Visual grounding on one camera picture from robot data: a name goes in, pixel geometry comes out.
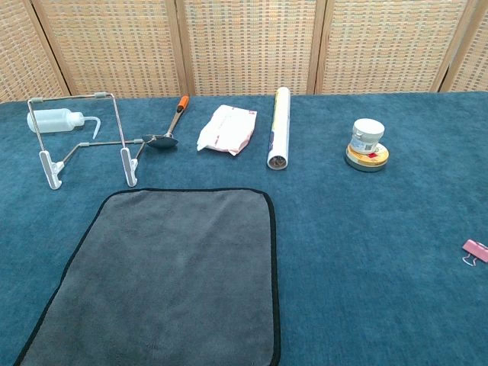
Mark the small white jar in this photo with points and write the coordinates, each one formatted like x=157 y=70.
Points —
x=366 y=133

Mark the white film roll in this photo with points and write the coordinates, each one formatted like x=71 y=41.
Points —
x=280 y=126

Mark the woven wooden folding screen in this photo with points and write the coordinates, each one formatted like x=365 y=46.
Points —
x=248 y=45

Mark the grey and blue cloth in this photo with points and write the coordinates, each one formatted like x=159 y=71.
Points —
x=171 y=274

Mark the pink binder clip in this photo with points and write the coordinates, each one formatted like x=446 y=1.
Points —
x=476 y=249

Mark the round yellow tin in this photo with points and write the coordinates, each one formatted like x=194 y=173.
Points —
x=366 y=163

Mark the translucent plastic wash bottle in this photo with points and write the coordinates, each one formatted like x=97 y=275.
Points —
x=53 y=120

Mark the teal table cloth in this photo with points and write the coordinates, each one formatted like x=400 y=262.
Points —
x=362 y=228

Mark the white tissue pack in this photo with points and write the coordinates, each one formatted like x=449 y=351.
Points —
x=226 y=129

